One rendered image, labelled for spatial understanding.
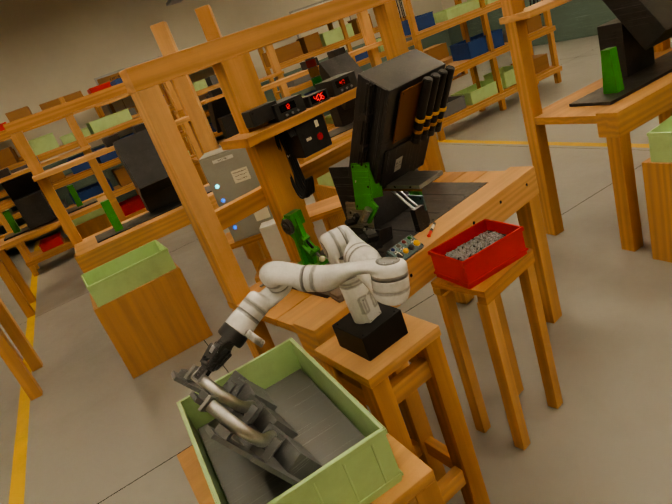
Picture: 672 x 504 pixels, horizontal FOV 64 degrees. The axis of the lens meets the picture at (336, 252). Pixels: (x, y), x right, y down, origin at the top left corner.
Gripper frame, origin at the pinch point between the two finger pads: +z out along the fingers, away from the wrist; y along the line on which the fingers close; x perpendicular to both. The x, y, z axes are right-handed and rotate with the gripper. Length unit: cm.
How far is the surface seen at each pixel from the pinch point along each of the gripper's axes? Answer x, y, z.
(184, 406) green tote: -8.9, -33.6, 14.7
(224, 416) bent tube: 14.6, 13.8, 2.1
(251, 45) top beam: -91, -52, -112
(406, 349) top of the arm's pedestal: 37, -38, -41
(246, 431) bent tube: 20.4, 12.6, 1.8
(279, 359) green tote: 4.5, -42.7, -14.2
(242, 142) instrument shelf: -68, -59, -75
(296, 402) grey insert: 18.8, -34.3, -7.1
